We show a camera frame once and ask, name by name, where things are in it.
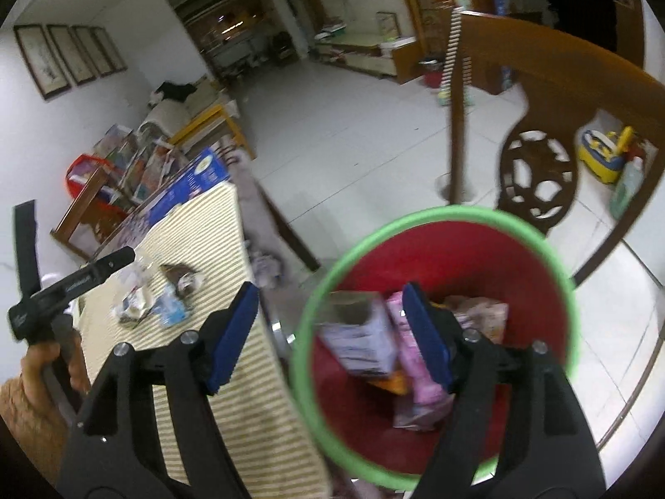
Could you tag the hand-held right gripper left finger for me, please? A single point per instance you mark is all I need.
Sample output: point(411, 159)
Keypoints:
point(234, 338)

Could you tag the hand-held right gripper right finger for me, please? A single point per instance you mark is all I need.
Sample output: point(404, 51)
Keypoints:
point(428, 332)

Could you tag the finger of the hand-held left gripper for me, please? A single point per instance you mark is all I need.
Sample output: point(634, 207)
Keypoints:
point(26, 249)
point(88, 278)

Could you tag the beige pink packet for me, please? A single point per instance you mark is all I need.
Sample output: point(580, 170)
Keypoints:
point(480, 317)

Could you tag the orange snack packet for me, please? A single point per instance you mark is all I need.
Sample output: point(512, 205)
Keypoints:
point(392, 382)

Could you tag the white purple box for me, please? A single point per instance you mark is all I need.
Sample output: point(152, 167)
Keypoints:
point(358, 338)

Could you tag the red bin with green rim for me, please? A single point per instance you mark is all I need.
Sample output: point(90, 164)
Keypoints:
point(457, 249)

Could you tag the person's left forearm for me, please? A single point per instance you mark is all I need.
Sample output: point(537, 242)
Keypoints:
point(26, 421)

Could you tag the person's left hand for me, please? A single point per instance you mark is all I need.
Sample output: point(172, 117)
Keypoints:
point(34, 366)

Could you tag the clear plastic wrapper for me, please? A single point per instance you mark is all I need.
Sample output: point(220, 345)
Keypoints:
point(140, 270)

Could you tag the white crumpled wrappers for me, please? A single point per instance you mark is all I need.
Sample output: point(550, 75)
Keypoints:
point(135, 309)

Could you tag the low wooden rack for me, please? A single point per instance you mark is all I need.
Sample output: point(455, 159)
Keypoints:
point(78, 213)

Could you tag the light blue plastic packet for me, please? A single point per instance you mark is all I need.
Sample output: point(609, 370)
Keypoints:
point(174, 306)

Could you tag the brown wrapper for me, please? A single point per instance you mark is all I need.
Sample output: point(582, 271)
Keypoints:
point(179, 273)

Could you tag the red plastic basket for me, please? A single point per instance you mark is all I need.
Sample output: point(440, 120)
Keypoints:
point(78, 171)

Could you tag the yellow striped tablecloth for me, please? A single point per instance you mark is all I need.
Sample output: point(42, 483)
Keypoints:
point(270, 426)

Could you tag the stack of books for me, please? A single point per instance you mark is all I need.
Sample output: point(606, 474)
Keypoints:
point(140, 161)

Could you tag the blue cardboard box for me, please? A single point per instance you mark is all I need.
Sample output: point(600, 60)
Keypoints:
point(197, 182)

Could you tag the white armchair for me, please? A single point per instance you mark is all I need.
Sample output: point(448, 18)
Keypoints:
point(166, 112)

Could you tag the yellow low table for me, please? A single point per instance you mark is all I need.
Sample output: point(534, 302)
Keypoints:
point(218, 119)

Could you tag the black cloth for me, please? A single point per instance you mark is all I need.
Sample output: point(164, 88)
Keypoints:
point(174, 91)

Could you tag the green plush toy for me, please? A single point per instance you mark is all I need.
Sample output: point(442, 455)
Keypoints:
point(443, 96)

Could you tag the pale green bottle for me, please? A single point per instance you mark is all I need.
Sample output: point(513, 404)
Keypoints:
point(626, 187)

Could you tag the yellow toy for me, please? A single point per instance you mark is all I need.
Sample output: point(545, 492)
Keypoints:
point(605, 156)

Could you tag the small red bin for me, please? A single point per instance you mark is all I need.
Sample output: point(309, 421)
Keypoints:
point(431, 75)

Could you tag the black white striped strip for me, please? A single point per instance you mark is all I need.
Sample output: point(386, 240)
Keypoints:
point(453, 47)

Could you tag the low television stand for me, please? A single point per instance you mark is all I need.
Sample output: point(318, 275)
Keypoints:
point(358, 49)

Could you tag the brown wooden chair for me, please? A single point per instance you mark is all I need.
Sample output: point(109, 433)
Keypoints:
point(545, 62)

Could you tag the framed wall picture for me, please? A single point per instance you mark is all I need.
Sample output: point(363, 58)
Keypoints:
point(70, 54)
point(41, 62)
point(109, 49)
point(93, 52)

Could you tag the small picture frame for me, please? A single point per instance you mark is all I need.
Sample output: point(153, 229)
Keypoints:
point(387, 26)

